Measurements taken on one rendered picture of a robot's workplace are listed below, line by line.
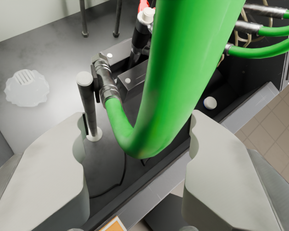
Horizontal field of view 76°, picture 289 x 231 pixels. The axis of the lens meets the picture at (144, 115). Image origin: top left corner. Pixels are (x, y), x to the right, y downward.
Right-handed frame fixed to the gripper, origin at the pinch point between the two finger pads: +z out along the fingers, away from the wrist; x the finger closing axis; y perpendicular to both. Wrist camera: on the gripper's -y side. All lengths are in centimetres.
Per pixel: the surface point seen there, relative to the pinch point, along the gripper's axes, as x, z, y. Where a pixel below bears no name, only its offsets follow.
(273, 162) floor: 109, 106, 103
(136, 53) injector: -0.6, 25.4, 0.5
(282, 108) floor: 130, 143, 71
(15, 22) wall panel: -31, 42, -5
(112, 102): -2.3, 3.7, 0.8
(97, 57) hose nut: -5.0, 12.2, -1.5
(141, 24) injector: 0.3, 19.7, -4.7
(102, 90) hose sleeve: -3.5, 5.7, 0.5
